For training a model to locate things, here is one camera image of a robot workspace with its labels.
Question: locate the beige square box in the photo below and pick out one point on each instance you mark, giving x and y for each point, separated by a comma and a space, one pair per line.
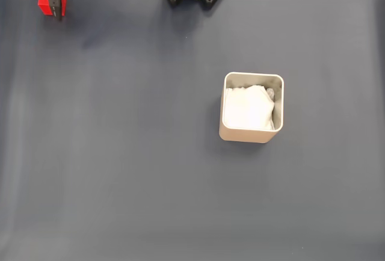
249, 136

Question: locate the white crumpled cloth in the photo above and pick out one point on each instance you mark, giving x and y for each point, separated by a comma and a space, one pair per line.
248, 107

